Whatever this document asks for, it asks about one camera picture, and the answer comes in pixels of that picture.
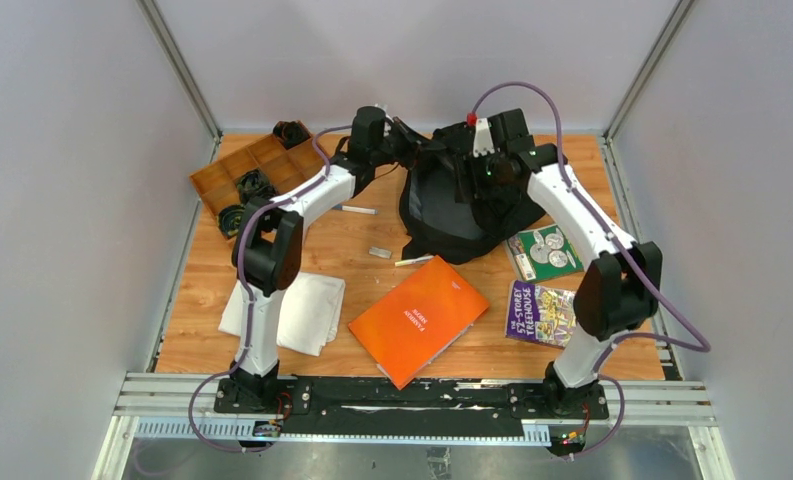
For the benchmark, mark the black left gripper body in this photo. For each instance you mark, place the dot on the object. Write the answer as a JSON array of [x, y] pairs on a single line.
[[404, 139]]

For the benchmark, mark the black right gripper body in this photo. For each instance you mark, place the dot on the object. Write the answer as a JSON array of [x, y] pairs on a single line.
[[486, 173]]

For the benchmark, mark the black backpack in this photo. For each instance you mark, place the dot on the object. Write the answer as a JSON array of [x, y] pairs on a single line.
[[438, 225]]

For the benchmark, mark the purple treehouse book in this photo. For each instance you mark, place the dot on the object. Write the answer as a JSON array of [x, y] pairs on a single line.
[[539, 314]]

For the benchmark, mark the orange book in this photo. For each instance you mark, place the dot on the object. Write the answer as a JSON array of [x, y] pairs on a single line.
[[417, 320]]

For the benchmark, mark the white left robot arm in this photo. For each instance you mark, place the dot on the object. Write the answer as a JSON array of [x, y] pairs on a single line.
[[268, 249]]

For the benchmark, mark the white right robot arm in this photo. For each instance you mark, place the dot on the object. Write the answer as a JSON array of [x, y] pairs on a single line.
[[621, 275]]

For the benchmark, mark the green sticker pack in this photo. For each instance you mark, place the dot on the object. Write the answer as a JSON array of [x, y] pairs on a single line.
[[542, 254]]

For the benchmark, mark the blue white marker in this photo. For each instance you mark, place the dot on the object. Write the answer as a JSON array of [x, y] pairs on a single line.
[[355, 209]]

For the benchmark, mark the rolled dark belt top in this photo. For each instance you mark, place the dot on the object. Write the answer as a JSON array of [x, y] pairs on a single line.
[[290, 133]]

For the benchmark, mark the rolled dark belt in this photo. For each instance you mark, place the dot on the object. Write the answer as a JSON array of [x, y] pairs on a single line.
[[290, 133], [263, 197], [229, 220], [252, 182]]

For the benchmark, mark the yellow white pen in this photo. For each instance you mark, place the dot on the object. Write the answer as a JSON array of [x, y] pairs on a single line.
[[414, 261]]

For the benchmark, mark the rolled dark belt centre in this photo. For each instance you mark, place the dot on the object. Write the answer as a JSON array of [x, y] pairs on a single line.
[[263, 197]]

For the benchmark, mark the rolled dark belt middle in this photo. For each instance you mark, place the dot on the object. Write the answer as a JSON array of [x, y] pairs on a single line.
[[252, 182]]

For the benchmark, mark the wooden compartment tray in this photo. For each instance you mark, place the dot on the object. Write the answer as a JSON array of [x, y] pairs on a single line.
[[215, 184]]

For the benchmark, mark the rolled dark belt front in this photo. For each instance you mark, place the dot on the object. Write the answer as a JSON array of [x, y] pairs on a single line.
[[229, 220]]

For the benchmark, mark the white folded cloth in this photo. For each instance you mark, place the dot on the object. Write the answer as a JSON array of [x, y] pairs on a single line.
[[307, 320]]

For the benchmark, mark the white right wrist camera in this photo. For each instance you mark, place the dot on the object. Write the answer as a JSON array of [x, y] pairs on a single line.
[[483, 144]]

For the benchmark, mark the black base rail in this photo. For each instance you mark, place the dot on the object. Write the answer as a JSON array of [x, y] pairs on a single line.
[[426, 407]]

